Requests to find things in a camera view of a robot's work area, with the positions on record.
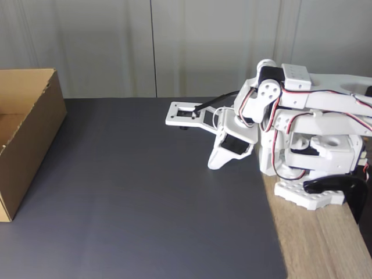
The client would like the dark grey mat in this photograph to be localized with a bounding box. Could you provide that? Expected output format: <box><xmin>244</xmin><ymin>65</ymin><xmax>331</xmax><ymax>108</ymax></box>
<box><xmin>0</xmin><ymin>96</ymin><xmax>288</xmax><ymax>279</ymax></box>

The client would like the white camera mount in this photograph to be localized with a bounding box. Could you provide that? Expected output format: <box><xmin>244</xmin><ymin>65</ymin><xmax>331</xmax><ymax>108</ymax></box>
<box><xmin>165</xmin><ymin>101</ymin><xmax>224</xmax><ymax>134</ymax></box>

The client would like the black table clamp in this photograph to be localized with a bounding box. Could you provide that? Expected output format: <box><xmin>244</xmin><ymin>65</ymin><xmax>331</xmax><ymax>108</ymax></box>
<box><xmin>303</xmin><ymin>174</ymin><xmax>370</xmax><ymax>224</ymax></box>

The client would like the brown cardboard box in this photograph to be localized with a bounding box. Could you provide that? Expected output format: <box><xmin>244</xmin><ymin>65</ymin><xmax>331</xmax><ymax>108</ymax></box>
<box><xmin>0</xmin><ymin>68</ymin><xmax>67</xmax><ymax>223</ymax></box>

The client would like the black camera cable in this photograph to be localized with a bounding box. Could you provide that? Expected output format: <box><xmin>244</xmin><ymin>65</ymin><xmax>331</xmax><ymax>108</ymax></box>
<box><xmin>193</xmin><ymin>90</ymin><xmax>241</xmax><ymax>113</ymax></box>

